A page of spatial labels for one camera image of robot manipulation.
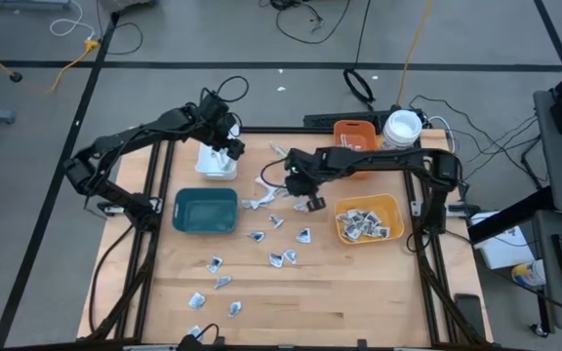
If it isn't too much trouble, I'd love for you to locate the black floor cable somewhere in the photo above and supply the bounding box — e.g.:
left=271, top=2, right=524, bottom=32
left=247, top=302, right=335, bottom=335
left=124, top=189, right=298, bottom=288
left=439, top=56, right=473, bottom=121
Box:
left=407, top=95, right=548, bottom=191
left=96, top=12, right=144, bottom=56
left=259, top=0, right=351, bottom=46

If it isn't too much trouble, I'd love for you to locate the teal plastic bin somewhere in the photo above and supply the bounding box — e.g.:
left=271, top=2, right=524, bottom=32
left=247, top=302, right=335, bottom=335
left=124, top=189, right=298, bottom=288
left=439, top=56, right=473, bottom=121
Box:
left=172, top=187, right=239, bottom=234

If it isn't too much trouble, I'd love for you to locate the yellow plastic bin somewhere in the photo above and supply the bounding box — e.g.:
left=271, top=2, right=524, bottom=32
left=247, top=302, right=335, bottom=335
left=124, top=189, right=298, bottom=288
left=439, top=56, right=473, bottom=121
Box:
left=333, top=193, right=405, bottom=246

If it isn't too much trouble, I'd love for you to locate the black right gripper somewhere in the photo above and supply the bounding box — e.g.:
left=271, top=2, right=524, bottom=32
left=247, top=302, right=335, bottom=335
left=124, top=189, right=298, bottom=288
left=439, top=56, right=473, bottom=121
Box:
left=282, top=147, right=329, bottom=214

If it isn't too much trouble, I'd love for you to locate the black hanging cable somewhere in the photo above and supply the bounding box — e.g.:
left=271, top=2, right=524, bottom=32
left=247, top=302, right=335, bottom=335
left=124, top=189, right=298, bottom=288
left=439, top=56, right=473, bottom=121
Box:
left=341, top=0, right=377, bottom=106

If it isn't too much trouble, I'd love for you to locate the white plastic bin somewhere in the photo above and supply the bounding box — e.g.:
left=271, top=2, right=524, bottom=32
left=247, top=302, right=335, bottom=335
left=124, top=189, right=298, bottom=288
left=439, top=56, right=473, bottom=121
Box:
left=194, top=140, right=239, bottom=181

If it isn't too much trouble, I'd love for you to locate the long crumpled white packet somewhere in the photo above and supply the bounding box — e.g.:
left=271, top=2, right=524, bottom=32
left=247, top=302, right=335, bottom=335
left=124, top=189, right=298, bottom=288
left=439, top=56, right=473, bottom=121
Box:
left=254, top=175, right=280, bottom=199

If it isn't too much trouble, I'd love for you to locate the small connector box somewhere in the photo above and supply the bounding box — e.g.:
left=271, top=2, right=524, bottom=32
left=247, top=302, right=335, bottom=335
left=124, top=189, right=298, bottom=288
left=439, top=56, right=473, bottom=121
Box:
left=96, top=198, right=131, bottom=218

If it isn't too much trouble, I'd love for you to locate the yellow floor cable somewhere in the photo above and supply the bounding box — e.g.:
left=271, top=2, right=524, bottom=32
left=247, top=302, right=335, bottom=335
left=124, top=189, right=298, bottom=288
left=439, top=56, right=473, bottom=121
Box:
left=0, top=36, right=101, bottom=94

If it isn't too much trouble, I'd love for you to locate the white floor cable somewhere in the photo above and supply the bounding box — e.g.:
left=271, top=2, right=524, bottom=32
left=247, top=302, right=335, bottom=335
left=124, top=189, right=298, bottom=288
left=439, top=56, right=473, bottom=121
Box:
left=49, top=0, right=98, bottom=41

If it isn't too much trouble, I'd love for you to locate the white box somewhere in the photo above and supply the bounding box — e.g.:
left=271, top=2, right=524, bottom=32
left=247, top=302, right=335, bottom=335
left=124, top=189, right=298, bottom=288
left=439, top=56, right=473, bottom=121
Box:
left=470, top=210, right=536, bottom=271

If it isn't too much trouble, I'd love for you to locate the black power strip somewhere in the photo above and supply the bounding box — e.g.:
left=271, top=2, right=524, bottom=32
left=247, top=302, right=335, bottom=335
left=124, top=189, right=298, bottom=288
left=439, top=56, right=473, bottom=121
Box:
left=302, top=110, right=394, bottom=131

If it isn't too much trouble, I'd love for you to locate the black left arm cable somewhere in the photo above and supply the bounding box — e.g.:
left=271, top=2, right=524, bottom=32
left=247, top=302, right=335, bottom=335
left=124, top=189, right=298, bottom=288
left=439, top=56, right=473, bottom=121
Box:
left=201, top=75, right=251, bottom=106

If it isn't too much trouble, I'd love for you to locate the crumpled white printed packet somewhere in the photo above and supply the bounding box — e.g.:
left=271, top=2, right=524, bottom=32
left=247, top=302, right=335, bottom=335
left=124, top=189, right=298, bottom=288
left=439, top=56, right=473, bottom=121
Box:
left=241, top=192, right=277, bottom=211

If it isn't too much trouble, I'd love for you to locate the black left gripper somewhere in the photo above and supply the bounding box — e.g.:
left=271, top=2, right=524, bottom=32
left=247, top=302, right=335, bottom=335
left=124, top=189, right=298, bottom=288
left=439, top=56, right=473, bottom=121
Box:
left=197, top=94, right=247, bottom=162

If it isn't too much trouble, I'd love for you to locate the black smartphone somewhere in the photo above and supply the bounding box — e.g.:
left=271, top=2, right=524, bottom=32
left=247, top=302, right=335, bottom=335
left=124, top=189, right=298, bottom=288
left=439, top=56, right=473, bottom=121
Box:
left=454, top=292, right=486, bottom=337

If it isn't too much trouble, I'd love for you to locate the yellow hanging cable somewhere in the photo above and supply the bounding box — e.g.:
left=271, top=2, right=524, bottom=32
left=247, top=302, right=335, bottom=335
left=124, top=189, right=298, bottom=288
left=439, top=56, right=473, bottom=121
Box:
left=394, top=0, right=433, bottom=109

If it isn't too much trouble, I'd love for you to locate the orange plastic bin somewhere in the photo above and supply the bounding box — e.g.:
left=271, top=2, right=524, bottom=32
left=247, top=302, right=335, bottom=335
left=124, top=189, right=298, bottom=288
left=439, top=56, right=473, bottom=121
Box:
left=333, top=119, right=379, bottom=179

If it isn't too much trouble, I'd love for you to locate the black cabled device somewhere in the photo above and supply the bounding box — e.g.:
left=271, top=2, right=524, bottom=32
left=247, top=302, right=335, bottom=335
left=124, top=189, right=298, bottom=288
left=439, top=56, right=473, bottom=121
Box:
left=177, top=324, right=224, bottom=351

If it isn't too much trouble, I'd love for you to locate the black angled beam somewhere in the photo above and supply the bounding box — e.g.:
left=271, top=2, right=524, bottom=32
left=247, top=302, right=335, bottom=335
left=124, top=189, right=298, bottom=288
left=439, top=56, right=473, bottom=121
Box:
left=466, top=187, right=555, bottom=245

